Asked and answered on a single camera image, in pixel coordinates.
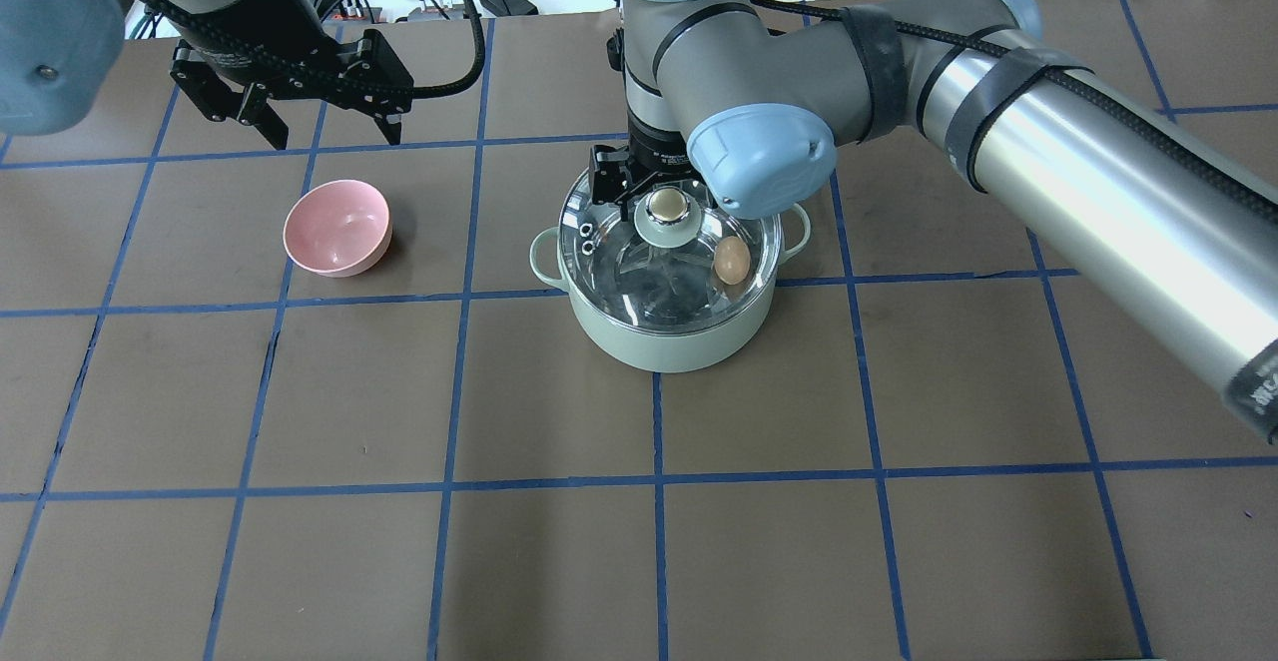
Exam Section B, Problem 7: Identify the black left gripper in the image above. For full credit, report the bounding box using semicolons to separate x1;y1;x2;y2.
173;12;412;151

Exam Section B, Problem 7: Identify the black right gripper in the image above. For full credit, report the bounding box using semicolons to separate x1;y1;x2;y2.
589;137;700;206

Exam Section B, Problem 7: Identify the glass pot lid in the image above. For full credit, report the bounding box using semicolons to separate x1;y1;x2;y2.
558;173;783;336

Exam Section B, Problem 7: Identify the brown egg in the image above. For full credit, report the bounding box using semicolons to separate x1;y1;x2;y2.
713;235;753;286

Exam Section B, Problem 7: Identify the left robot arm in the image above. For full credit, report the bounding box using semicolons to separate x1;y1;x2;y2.
3;0;412;150

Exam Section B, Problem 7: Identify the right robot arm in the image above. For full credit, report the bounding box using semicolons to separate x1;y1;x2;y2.
619;0;1277;442

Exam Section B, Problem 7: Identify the pale green electric pot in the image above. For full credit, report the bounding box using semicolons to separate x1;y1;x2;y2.
528;173;812;373

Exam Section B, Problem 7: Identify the pink plastic bowl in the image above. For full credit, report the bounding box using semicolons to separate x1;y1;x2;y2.
282;179;394;277

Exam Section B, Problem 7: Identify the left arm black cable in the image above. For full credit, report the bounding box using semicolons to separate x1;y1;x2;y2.
40;0;487;101

